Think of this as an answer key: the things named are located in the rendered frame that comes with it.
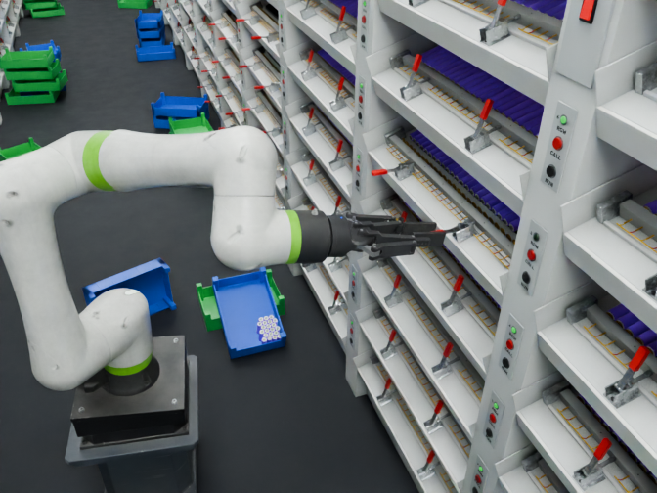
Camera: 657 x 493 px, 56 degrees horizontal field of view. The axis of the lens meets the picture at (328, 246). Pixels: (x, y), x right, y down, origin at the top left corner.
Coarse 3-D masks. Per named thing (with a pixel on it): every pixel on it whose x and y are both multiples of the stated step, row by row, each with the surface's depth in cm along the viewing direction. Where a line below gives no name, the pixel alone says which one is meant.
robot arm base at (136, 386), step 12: (156, 360) 159; (108, 372) 149; (144, 372) 152; (156, 372) 156; (84, 384) 150; (96, 384) 151; (108, 384) 152; (120, 384) 150; (132, 384) 150; (144, 384) 152
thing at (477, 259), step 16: (384, 128) 150; (400, 128) 150; (368, 144) 151; (384, 144) 152; (384, 160) 147; (400, 160) 145; (432, 160) 141; (384, 176) 147; (416, 176) 138; (448, 176) 135; (400, 192) 140; (416, 192) 134; (432, 192) 132; (464, 192) 129; (416, 208) 133; (432, 208) 128; (448, 224) 123; (448, 240) 121; (464, 240) 118; (480, 240) 117; (464, 256) 116; (480, 256) 114; (480, 272) 111; (496, 272) 110; (496, 288) 107
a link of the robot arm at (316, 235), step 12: (300, 216) 103; (312, 216) 104; (324, 216) 105; (312, 228) 102; (324, 228) 103; (312, 240) 102; (324, 240) 103; (300, 252) 102; (312, 252) 103; (324, 252) 104
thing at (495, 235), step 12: (396, 144) 146; (408, 156) 141; (420, 168) 136; (432, 180) 132; (444, 180) 130; (444, 192) 128; (456, 192) 126; (444, 204) 127; (456, 204) 125; (468, 204) 122; (456, 216) 123; (468, 216) 121; (480, 216) 118; (480, 228) 118; (492, 228) 115; (492, 240) 114; (504, 240) 112; (492, 252) 112; (504, 252) 111; (504, 264) 109
